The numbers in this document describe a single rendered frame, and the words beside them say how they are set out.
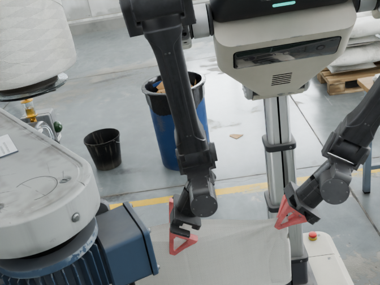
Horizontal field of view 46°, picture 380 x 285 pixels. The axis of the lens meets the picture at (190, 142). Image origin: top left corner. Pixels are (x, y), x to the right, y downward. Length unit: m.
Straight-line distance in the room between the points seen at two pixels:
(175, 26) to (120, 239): 0.34
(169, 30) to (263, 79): 0.71
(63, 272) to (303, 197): 0.58
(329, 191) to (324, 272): 1.17
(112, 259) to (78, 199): 0.13
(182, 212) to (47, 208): 0.50
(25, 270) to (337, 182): 0.60
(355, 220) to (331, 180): 1.87
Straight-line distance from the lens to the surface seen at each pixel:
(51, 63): 0.67
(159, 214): 2.99
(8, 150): 0.78
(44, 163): 0.69
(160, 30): 0.72
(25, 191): 0.63
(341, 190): 0.95
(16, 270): 0.65
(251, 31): 1.25
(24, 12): 0.65
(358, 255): 2.58
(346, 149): 1.00
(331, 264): 2.13
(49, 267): 0.63
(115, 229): 0.70
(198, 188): 0.92
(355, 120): 0.95
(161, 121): 3.25
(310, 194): 1.03
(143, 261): 0.71
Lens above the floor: 1.70
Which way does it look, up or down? 26 degrees down
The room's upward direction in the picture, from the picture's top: 10 degrees counter-clockwise
